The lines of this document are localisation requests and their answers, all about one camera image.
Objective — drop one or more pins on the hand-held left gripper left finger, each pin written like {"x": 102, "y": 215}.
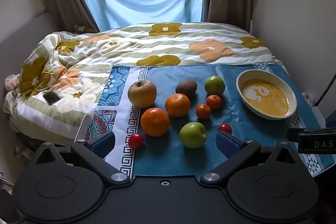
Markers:
{"x": 104, "y": 144}

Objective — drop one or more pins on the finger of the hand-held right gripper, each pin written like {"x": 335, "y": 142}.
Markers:
{"x": 309, "y": 140}

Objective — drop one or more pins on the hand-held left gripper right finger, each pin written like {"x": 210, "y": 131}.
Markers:
{"x": 226, "y": 143}

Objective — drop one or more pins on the red cherry tomato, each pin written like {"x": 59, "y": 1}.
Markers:
{"x": 136, "y": 141}
{"x": 225, "y": 128}

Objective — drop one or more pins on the large green apple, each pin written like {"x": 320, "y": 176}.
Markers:
{"x": 193, "y": 135}

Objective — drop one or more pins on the large orange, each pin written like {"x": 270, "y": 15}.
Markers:
{"x": 155, "y": 122}
{"x": 177, "y": 105}

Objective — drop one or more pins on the cream and yellow bowl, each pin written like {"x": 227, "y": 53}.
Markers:
{"x": 266, "y": 98}

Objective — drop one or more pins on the yellow wrinkled apple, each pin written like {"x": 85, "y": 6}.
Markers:
{"x": 142, "y": 94}

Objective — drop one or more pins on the brown kiwi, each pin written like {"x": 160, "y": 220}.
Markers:
{"x": 186, "y": 88}

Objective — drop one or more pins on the person's dark blue trousers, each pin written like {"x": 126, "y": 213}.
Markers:
{"x": 331, "y": 120}

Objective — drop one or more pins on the small tangerine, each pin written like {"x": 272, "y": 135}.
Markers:
{"x": 203, "y": 111}
{"x": 214, "y": 102}

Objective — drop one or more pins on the white crumpled cloth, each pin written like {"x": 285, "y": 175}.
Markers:
{"x": 307, "y": 98}

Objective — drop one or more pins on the small green apple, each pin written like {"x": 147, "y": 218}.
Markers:
{"x": 214, "y": 85}

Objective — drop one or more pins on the black smartphone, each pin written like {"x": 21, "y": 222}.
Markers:
{"x": 51, "y": 98}

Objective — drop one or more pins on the blue patterned tablecloth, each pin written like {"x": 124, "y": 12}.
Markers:
{"x": 168, "y": 77}

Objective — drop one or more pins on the floral striped blanket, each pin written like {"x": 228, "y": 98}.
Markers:
{"x": 157, "y": 48}

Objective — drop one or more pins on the white patterned pillow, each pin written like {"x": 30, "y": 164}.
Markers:
{"x": 11, "y": 82}

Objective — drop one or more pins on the floral pillow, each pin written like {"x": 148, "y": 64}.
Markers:
{"x": 84, "y": 29}

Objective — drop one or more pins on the beige padded headboard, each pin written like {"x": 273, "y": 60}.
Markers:
{"x": 23, "y": 35}

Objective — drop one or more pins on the white frame bar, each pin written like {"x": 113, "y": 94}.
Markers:
{"x": 82, "y": 127}
{"x": 318, "y": 119}

